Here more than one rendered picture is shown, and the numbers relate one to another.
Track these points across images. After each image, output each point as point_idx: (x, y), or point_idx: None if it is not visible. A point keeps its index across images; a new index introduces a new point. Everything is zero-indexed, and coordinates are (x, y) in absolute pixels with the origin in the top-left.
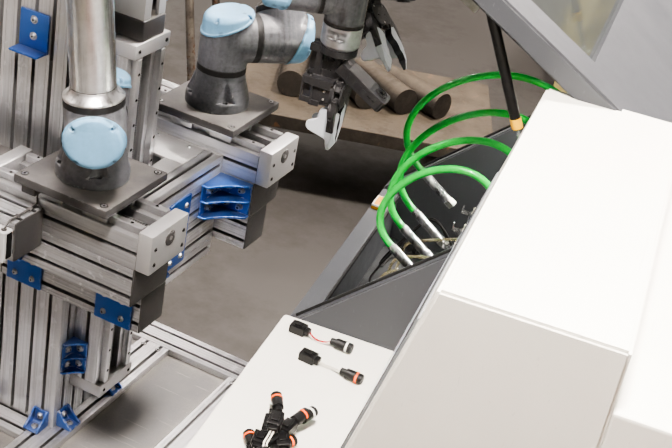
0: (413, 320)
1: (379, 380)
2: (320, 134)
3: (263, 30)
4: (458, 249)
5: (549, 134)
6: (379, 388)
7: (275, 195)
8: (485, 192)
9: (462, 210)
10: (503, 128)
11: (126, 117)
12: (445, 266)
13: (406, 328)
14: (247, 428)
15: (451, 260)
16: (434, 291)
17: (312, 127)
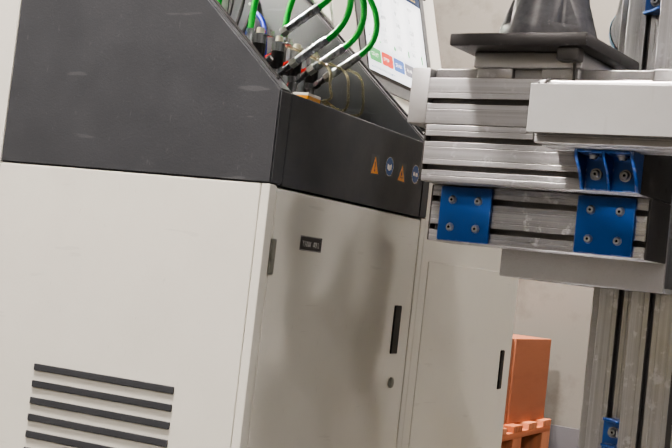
0: (414, 2)
1: (423, 33)
2: None
3: None
4: None
5: None
6: (429, 25)
7: (420, 176)
8: None
9: (273, 33)
10: None
11: (620, 15)
12: None
13: (374, 63)
14: None
15: None
16: None
17: None
